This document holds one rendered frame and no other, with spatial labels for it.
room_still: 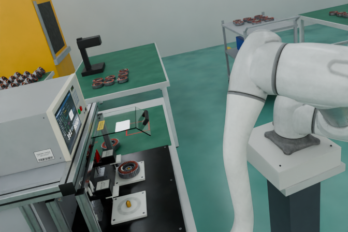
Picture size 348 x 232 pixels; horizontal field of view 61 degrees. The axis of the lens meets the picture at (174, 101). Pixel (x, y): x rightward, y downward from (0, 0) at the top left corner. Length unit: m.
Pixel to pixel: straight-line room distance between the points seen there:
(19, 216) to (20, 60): 3.91
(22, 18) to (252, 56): 4.25
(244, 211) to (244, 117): 0.27
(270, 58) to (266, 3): 6.23
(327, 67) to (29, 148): 0.96
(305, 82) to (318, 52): 0.07
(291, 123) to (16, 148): 1.07
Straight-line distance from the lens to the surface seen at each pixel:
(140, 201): 1.37
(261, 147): 1.43
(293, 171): 1.36
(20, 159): 1.19
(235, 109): 0.76
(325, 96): 0.72
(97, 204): 1.38
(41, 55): 4.83
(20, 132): 1.14
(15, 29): 4.85
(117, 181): 1.53
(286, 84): 0.73
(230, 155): 0.78
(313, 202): 1.67
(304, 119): 1.32
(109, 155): 1.49
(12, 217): 1.19
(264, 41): 0.79
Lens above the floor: 1.66
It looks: 23 degrees down
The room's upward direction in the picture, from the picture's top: 12 degrees counter-clockwise
